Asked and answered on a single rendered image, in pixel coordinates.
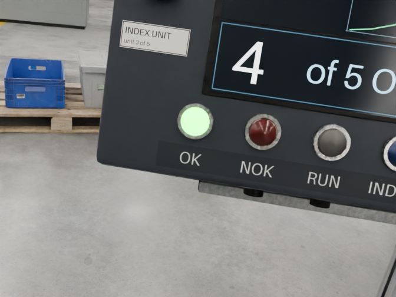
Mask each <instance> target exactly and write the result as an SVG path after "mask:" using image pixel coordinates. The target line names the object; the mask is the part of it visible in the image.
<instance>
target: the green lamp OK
mask: <svg viewBox="0 0 396 297"><path fill-rule="evenodd" d="M213 121H214V119H213V115H212V112H211V111H210V110H209V109H208V108H207V107H206V106H205V105H203V104H199V103H191V104H188V105H186V106H185V107H183V108H182V110H181V111H180V112H179V115H178V118H177V124H178V127H179V130H180V131H181V133H182V134H183V135H185V136H186V137H188V138H191V139H201V138H203V137H206V136H207V135H208V134H209V133H210V132H211V130H212V128H213Z"/></svg>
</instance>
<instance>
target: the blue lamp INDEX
mask: <svg viewBox="0 0 396 297"><path fill-rule="evenodd" d="M381 155H382V160H383V162H384V164H385V165H386V166H387V167H388V168H389V169H391V170H393V171H396V136H394V137H391V138H390V139H389V140H388V141H387V142H386V143H385V144H384V146H383V148H382V154H381Z"/></svg>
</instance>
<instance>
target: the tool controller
mask: <svg viewBox="0 0 396 297"><path fill-rule="evenodd" d="M220 20H224V21H232V22H240V23H244V24H252V25H260V26H265V27H273V28H282V29H289V30H290V31H291V32H290V36H289V42H288V49H287V53H286V59H285V66H284V69H283V76H282V82H281V87H280V93H279V99H278V101H277V100H270V99H265V98H257V97H250V96H245V95H238V94H231V93H223V92H218V91H211V90H210V83H211V79H212V72H213V64H214V60H215V52H216V45H217V37H218V33H219V25H220ZM191 103H199V104H203V105H205V106H206V107H207V108H208V109H209V110H210V111H211V112H212V115H213V119H214V121H213V128H212V130H211V132H210V133H209V134H208V135H207V136H206V137H203V138H201V139H191V138H188V137H186V136H185V135H183V134H182V132H181V131H180V130H179V127H178V124H177V118H178V115H179V112H180V111H181V110H182V108H183V107H185V106H186V105H188V104H191ZM261 113H264V114H270V115H272V116H274V117H275V118H276V119H277V120H278V122H279V124H280V127H281V136H280V139H279V141H278V142H277V143H276V145H275V146H273V147H272V148H269V149H267V150H258V149H255V148H253V147H252V146H251V145H250V144H249V143H248V142H247V141H246V139H245V134H244V131H245V125H246V123H247V121H248V120H249V119H250V118H251V117H253V116H255V115H257V114H261ZM327 124H337V125H339V126H341V127H343V128H344V129H346V131H347V133H348V134H349V136H350V140H351V145H350V148H349V150H348V152H347V154H346V155H344V156H343V157H342V158H341V159H338V160H334V161H329V160H324V159H322V158H320V157H319V156H318V155H316V153H315V152H314V149H313V146H312V139H313V137H314V134H315V133H316V131H317V130H318V129H319V128H321V127H322V126H324V125H327ZM394 136H396V0H114V5H113V14H112V20H111V30H110V40H109V46H108V56H107V66H106V72H105V81H104V92H103V102H102V108H101V117H100V128H99V133H98V143H97V153H96V158H97V161H98V162H99V163H101V164H103V165H107V166H114V167H121V168H125V169H132V170H139V171H146V172H150V173H157V174H164V175H168V176H175V177H182V178H187V179H193V180H200V181H204V182H212V183H219V184H225V185H230V186H236V187H244V191H243V193H244V194H246V195H248V196H252V197H263V192H264V191H266V192H273V193H280V194H287V195H291V196H298V197H305V198H309V199H310V202H309V204H311V205H313V206H315V207H320V208H324V209H328V208H330V204H331V202H334V203H341V204H348V205H352V206H359V207H366V208H370V209H377V210H384V211H388V212H395V213H396V171H393V170H391V169H389V168H388V167H387V166H386V165H385V164H384V162H383V160H382V155H381V154H382V148H383V146H384V144H385V143H386V142H387V141H388V140H389V139H390V138H391V137H394Z"/></svg>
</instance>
